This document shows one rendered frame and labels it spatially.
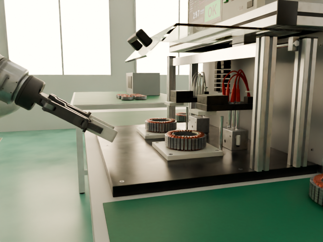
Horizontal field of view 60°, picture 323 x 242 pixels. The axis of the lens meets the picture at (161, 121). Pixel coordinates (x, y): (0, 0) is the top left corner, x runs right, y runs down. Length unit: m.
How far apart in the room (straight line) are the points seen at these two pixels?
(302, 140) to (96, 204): 0.46
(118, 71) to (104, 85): 0.37
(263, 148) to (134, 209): 0.31
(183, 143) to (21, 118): 4.97
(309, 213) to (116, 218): 0.31
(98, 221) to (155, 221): 0.09
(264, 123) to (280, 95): 0.22
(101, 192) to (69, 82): 4.90
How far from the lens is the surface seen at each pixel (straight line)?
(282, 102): 0.82
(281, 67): 0.82
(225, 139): 0.81
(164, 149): 0.74
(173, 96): 0.99
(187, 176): 0.58
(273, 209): 0.53
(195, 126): 1.00
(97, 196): 0.56
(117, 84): 5.46
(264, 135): 0.64
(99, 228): 0.45
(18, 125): 5.59
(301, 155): 0.70
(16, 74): 0.67
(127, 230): 0.44
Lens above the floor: 0.97
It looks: 9 degrees down
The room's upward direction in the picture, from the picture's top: straight up
